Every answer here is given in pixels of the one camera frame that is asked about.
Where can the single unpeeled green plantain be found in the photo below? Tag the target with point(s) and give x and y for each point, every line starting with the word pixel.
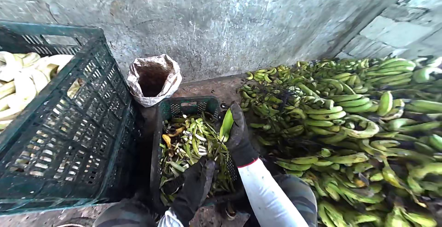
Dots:
pixel 227 126

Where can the person's legs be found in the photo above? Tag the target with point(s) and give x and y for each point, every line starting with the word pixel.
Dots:
pixel 297 196

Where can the heap of green plantain bunches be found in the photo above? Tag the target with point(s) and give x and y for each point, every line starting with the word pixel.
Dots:
pixel 345 116

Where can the small dark green crate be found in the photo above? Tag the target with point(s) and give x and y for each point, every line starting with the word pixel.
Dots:
pixel 156 158

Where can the person's right hand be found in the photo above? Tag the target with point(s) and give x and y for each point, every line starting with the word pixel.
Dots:
pixel 240 140

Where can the person's left fingers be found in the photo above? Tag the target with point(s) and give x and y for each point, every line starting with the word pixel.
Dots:
pixel 206 171

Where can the pile of peeled plantains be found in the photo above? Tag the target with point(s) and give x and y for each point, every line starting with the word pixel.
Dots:
pixel 26 81

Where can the pile of plantain peels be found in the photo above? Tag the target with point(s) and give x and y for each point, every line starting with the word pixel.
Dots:
pixel 188 137

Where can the person's left hand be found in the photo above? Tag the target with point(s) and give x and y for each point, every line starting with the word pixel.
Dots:
pixel 193 187

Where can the person's right fingers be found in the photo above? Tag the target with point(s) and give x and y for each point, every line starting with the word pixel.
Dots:
pixel 238 116

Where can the large dark green crate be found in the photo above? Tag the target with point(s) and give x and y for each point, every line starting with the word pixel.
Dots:
pixel 129 158
pixel 86 113

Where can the white woven sack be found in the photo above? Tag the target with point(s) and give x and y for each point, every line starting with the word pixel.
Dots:
pixel 165 88

